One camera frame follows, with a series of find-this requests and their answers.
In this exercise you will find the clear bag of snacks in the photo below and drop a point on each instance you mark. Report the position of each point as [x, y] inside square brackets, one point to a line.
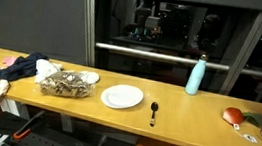
[65, 84]

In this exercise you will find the white round ceramic plate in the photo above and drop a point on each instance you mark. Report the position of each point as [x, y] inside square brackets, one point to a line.
[122, 96]

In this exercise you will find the silver metal window railing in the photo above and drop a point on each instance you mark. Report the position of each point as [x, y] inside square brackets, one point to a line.
[160, 56]

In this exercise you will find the black spoon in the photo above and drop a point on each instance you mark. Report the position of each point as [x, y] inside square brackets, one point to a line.
[154, 106]

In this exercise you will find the light blue water bottle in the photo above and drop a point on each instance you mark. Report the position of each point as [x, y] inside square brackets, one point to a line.
[195, 77]

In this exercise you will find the white table support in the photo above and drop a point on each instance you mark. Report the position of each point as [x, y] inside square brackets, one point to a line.
[12, 107]
[67, 124]

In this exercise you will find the white crumpled cloth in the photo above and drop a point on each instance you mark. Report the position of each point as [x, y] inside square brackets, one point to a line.
[46, 67]

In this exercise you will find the red round plush toy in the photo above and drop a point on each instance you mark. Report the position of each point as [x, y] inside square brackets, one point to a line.
[232, 115]

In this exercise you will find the navy blue cloth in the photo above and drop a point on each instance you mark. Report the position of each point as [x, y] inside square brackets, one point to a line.
[20, 68]

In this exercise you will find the black perforated robot stand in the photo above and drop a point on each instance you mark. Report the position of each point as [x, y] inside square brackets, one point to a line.
[41, 144]

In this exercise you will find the grey slanted window beam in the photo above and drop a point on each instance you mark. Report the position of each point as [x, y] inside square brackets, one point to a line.
[246, 50]

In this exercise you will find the small white tag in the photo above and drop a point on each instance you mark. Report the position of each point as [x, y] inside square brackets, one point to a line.
[236, 127]

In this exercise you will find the pink sticky note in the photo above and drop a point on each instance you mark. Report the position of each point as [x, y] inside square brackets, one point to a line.
[9, 60]

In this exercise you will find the green leaf-shaped cloth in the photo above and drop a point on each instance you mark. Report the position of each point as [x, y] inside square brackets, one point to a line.
[254, 119]

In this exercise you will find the white printed tag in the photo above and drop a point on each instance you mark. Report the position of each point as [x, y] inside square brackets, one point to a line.
[250, 138]

